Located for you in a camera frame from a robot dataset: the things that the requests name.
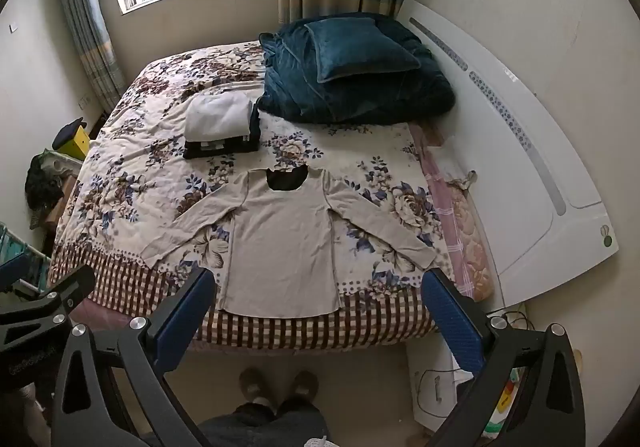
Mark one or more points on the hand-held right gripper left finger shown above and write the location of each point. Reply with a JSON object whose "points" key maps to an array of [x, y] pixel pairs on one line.
{"points": [[184, 318]]}

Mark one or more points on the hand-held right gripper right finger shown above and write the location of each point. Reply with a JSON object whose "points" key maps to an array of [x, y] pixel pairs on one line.
{"points": [[451, 318]]}

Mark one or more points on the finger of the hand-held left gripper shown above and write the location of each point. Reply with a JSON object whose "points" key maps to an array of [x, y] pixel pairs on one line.
{"points": [[66, 288], [14, 273]]}

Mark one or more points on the beige long sleeve shirt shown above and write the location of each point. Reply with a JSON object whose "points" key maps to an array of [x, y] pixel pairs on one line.
{"points": [[280, 247]]}

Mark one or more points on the stack of folded clothes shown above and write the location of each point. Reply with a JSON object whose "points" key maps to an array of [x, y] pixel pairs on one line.
{"points": [[220, 147]]}

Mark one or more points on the metal drying rack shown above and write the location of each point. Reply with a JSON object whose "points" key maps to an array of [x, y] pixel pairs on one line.
{"points": [[22, 247]]}

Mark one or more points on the white flat box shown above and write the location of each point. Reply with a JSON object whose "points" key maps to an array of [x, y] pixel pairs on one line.
{"points": [[430, 392]]}

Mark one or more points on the dark cloth heap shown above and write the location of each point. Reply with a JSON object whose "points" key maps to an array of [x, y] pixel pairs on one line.
{"points": [[42, 187]]}

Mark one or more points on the brown slipper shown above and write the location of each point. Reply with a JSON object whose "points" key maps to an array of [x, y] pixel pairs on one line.
{"points": [[303, 386], [254, 384]]}

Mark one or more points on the colourful printed bag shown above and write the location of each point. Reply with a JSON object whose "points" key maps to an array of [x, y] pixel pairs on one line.
{"points": [[505, 402]]}

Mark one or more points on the yellow box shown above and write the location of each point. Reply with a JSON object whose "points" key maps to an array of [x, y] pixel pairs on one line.
{"points": [[75, 143]]}

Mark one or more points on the floral bedspread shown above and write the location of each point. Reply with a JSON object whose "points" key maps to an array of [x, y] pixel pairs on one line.
{"points": [[150, 167]]}

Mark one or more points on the black cap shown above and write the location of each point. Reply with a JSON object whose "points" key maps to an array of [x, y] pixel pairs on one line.
{"points": [[70, 131]]}

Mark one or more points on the white bed headboard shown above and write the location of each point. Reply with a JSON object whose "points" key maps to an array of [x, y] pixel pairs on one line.
{"points": [[520, 137]]}

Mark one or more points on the white folded garment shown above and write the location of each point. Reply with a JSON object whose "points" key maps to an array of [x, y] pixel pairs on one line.
{"points": [[217, 114]]}

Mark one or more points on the dark teal folded quilt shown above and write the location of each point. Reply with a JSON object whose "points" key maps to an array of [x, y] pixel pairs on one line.
{"points": [[350, 92]]}

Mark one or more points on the dark teal pillow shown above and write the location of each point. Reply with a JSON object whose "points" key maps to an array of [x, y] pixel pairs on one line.
{"points": [[357, 47]]}

